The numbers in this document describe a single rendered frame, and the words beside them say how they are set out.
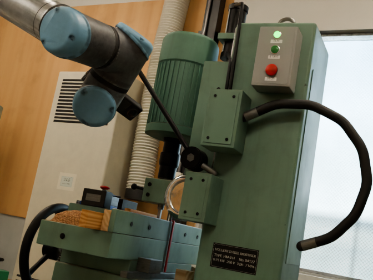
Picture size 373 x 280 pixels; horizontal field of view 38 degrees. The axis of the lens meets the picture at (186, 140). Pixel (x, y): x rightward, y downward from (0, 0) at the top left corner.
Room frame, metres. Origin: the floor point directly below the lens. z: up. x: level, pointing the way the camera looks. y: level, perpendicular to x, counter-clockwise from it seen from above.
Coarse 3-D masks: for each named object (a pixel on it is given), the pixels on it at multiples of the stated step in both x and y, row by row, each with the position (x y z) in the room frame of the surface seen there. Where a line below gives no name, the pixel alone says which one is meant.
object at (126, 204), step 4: (120, 200) 1.56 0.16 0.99; (124, 200) 1.56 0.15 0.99; (120, 204) 1.56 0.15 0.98; (124, 204) 1.57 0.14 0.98; (128, 204) 1.59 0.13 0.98; (132, 204) 1.61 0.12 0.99; (136, 204) 1.63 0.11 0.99; (120, 208) 1.55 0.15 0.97; (124, 208) 1.57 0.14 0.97; (132, 208) 1.61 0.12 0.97; (136, 208) 1.63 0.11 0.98
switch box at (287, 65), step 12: (264, 36) 1.29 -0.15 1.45; (288, 36) 1.26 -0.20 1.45; (300, 36) 1.28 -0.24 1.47; (264, 48) 1.29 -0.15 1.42; (288, 48) 1.26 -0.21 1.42; (300, 48) 1.30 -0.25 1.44; (264, 60) 1.28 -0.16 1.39; (276, 60) 1.27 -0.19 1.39; (288, 60) 1.26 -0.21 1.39; (264, 72) 1.28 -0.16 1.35; (276, 72) 1.27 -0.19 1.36; (288, 72) 1.26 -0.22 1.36; (252, 84) 1.30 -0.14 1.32; (264, 84) 1.28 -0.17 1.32; (276, 84) 1.27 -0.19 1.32; (288, 84) 1.26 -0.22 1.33
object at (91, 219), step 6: (84, 210) 1.23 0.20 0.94; (84, 216) 1.23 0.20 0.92; (90, 216) 1.23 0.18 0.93; (96, 216) 1.25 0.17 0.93; (102, 216) 1.28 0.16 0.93; (84, 222) 1.22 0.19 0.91; (90, 222) 1.24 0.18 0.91; (96, 222) 1.26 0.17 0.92; (90, 228) 1.24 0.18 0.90; (96, 228) 1.26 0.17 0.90
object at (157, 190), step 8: (144, 184) 1.55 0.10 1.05; (152, 184) 1.54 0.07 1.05; (160, 184) 1.53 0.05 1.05; (144, 192) 1.55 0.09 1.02; (152, 192) 1.54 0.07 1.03; (160, 192) 1.53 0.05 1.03; (144, 200) 1.55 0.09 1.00; (152, 200) 1.54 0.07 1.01; (160, 200) 1.53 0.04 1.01; (160, 208) 1.56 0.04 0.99
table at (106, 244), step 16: (48, 224) 1.34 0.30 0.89; (64, 224) 1.32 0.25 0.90; (48, 240) 1.34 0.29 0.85; (64, 240) 1.32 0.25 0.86; (80, 240) 1.30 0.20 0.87; (96, 240) 1.28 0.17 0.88; (112, 240) 1.27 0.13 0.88; (128, 240) 1.34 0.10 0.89; (144, 240) 1.41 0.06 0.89; (160, 240) 1.50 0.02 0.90; (112, 256) 1.28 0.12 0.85; (128, 256) 1.35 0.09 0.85; (144, 256) 1.43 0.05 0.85; (160, 256) 1.51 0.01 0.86; (176, 256) 1.61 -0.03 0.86; (192, 256) 1.72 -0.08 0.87
